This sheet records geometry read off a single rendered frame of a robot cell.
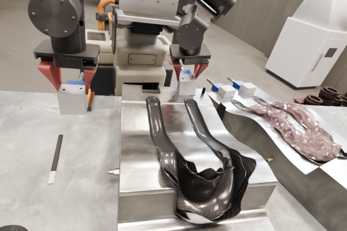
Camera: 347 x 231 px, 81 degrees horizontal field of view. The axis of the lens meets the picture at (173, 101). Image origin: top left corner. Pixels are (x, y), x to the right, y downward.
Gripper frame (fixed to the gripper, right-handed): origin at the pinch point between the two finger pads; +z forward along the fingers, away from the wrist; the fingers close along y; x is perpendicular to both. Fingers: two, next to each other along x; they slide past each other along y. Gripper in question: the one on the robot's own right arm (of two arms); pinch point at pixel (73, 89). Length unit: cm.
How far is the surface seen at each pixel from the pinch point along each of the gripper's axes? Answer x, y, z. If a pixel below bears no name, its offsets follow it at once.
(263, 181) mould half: -23.2, 32.9, 1.4
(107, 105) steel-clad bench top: 14.9, 5.8, 15.1
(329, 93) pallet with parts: 122, 247, 66
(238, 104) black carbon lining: 11, 49, 10
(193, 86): 8.8, 30.0, 2.6
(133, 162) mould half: -18.5, 12.0, 1.3
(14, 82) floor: 159, -90, 97
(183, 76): 10.9, 26.9, 0.7
